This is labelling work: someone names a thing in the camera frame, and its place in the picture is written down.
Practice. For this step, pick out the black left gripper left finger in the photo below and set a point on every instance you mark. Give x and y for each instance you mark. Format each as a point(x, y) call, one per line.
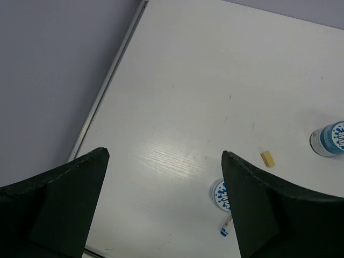
point(49, 215)

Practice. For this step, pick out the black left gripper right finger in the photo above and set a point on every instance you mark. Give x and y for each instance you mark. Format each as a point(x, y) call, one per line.
point(276, 218)

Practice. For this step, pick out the blue white ink jar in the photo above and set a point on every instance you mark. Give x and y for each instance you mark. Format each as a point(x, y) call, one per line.
point(218, 195)

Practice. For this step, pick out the blue white marker pen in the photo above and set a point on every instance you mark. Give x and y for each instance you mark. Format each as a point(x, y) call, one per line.
point(227, 226)

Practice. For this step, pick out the aluminium table edge rail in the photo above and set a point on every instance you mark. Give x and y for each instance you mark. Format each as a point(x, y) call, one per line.
point(107, 81)

